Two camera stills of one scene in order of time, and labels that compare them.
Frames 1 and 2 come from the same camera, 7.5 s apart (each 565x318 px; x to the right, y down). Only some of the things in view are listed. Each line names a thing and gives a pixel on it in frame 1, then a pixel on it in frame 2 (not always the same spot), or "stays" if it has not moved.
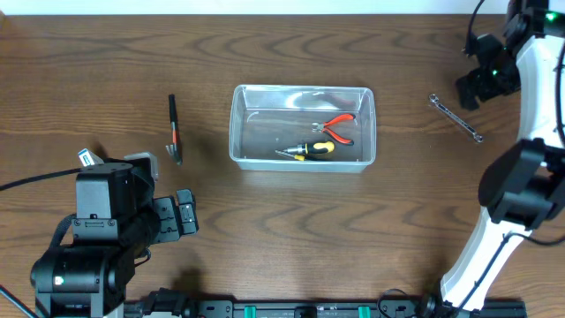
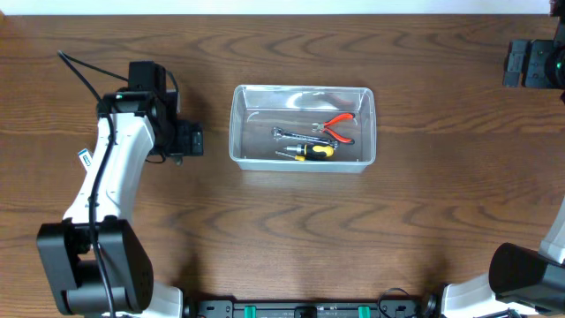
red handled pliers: [320, 127] stays
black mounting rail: [427, 306] stays
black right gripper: [475, 78] to [537, 50]
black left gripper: [167, 219] to [194, 138]
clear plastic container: [264, 119] stays
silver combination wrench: [433, 98] to [278, 133]
